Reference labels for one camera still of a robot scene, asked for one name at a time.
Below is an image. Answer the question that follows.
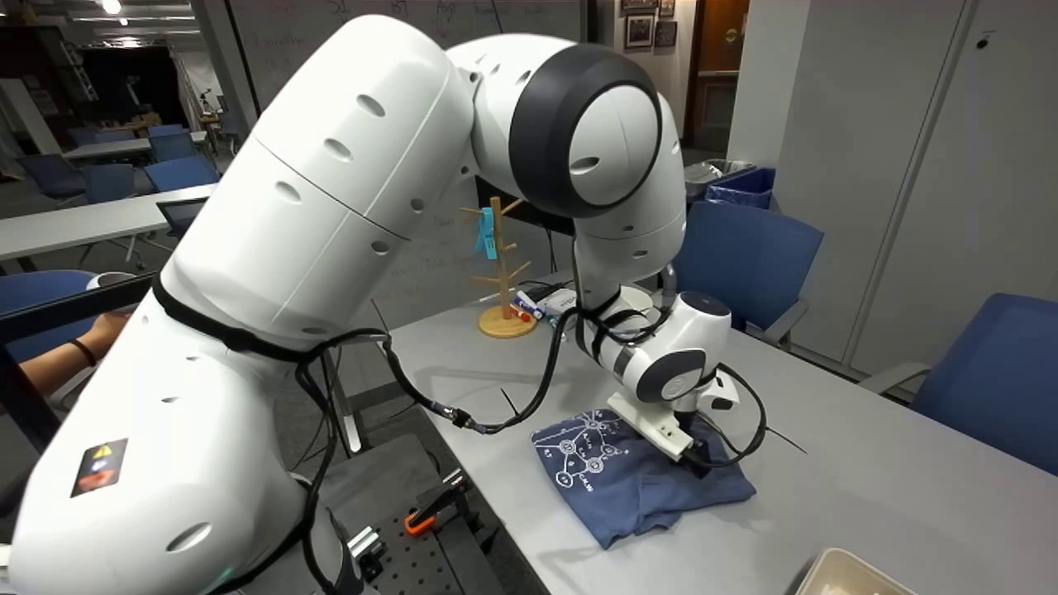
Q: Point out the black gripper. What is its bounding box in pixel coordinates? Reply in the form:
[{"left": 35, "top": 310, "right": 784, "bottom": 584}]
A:
[{"left": 663, "top": 408, "right": 720, "bottom": 480}]

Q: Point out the blue printed cloth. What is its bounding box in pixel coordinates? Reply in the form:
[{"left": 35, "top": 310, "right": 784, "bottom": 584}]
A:
[{"left": 530, "top": 408, "right": 759, "bottom": 552}]

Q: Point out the person forearm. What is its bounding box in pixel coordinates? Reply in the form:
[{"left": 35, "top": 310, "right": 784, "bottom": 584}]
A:
[{"left": 12, "top": 324, "right": 105, "bottom": 399}]

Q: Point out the person hand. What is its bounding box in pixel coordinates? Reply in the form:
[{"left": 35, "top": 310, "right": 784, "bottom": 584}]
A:
[{"left": 84, "top": 303, "right": 139, "bottom": 355}]

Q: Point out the beige plastic tray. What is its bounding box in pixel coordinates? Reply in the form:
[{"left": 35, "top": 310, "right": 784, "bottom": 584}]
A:
[{"left": 786, "top": 546, "right": 922, "bottom": 595}]

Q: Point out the blue office chair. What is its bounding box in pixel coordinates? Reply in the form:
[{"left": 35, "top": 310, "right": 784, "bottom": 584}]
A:
[
  {"left": 857, "top": 287, "right": 1058, "bottom": 480},
  {"left": 671, "top": 194, "right": 831, "bottom": 347}
]

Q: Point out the wooden mug tree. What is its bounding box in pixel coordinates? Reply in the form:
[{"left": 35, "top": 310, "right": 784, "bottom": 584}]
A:
[{"left": 468, "top": 193, "right": 546, "bottom": 345}]

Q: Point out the blue bin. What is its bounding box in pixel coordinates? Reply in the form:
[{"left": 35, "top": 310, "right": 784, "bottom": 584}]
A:
[{"left": 700, "top": 163, "right": 780, "bottom": 216}]

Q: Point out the white cabinet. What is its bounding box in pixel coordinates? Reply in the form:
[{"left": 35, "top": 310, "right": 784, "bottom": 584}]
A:
[{"left": 724, "top": 0, "right": 1058, "bottom": 382}]

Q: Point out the blue background chair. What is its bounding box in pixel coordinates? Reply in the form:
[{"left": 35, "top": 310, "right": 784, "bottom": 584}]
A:
[{"left": 142, "top": 154, "right": 226, "bottom": 198}]

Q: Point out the grey background table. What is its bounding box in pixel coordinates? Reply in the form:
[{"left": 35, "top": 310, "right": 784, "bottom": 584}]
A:
[{"left": 0, "top": 178, "right": 223, "bottom": 268}]

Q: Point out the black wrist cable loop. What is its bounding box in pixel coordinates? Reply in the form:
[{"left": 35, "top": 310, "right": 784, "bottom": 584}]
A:
[{"left": 703, "top": 362, "right": 773, "bottom": 468}]

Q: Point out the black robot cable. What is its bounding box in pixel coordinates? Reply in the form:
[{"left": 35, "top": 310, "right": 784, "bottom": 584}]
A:
[{"left": 295, "top": 297, "right": 587, "bottom": 439}]

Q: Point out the orange handled clamp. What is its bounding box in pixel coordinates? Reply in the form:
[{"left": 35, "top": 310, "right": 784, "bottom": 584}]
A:
[{"left": 398, "top": 470, "right": 468, "bottom": 546}]

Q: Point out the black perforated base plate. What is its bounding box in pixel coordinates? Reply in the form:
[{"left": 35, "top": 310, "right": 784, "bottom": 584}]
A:
[{"left": 312, "top": 433, "right": 537, "bottom": 595}]

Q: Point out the silver metal bracket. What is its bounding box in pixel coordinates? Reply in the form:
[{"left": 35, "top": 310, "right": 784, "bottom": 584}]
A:
[{"left": 343, "top": 523, "right": 388, "bottom": 566}]

